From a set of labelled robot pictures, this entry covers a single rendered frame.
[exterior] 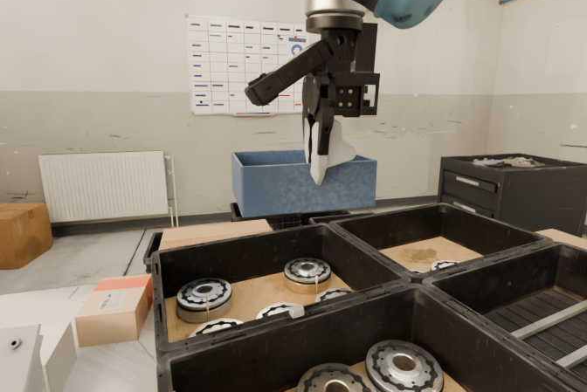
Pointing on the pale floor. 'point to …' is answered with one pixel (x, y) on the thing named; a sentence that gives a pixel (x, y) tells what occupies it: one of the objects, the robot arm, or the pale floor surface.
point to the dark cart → (518, 191)
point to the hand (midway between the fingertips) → (313, 175)
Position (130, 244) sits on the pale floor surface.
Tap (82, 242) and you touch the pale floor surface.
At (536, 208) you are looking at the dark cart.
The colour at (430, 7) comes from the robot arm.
